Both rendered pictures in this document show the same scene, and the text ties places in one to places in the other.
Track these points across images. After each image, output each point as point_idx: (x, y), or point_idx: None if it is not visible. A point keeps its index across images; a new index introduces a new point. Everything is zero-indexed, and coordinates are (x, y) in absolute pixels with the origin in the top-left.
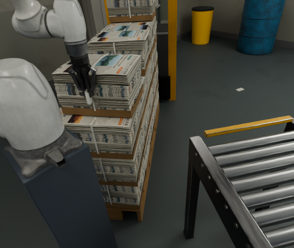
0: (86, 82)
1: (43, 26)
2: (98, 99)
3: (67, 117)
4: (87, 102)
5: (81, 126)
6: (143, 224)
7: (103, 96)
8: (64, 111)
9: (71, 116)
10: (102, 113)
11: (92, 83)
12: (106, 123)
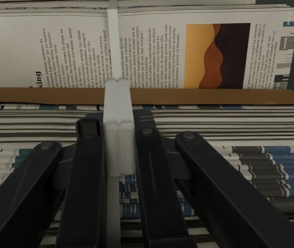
0: (91, 192)
1: None
2: (70, 135)
3: (264, 69)
4: (126, 85)
5: (166, 10)
6: None
7: (12, 149)
8: (286, 94)
9: (246, 79)
10: (73, 92)
11: (8, 190)
12: (31, 33)
